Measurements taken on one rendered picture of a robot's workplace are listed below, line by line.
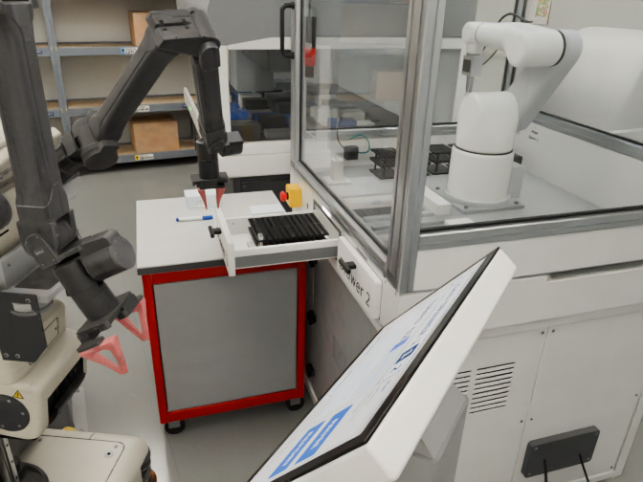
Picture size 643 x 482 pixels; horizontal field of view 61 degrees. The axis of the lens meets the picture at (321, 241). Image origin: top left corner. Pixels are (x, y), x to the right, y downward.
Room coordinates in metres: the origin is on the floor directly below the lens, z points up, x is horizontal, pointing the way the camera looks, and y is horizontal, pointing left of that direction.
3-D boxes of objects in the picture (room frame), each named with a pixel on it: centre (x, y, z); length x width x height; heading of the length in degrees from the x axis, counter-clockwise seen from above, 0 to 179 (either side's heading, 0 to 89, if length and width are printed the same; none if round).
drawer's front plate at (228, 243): (1.52, 0.30, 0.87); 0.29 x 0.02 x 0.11; 18
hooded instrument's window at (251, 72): (3.36, 0.20, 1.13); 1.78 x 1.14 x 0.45; 18
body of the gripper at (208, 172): (1.48, 0.33, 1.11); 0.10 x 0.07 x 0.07; 108
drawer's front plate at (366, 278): (1.32, -0.10, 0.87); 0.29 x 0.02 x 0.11; 18
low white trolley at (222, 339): (1.92, 0.41, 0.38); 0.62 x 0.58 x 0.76; 18
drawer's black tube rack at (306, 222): (1.59, 0.11, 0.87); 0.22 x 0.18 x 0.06; 108
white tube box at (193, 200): (2.11, 0.50, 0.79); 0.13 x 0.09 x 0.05; 109
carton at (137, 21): (5.20, 1.55, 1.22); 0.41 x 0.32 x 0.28; 116
